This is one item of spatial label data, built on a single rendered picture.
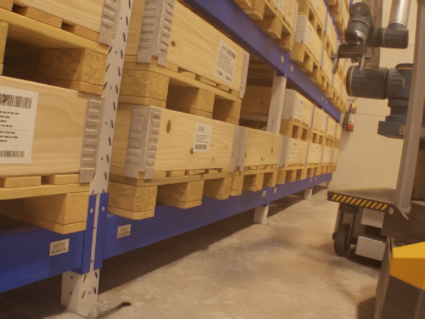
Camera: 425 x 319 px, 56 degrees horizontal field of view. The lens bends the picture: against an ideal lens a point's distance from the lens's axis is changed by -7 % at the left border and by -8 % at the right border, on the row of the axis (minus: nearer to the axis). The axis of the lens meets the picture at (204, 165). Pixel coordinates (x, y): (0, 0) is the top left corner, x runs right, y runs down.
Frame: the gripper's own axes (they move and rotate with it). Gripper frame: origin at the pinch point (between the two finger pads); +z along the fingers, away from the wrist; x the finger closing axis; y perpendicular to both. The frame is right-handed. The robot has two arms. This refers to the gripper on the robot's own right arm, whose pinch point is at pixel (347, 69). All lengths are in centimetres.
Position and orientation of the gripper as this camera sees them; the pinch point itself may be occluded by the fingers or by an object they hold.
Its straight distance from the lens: 202.7
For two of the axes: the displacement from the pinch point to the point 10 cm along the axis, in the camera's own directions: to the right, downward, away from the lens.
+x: -7.8, -1.1, 6.2
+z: -3.5, 8.9, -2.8
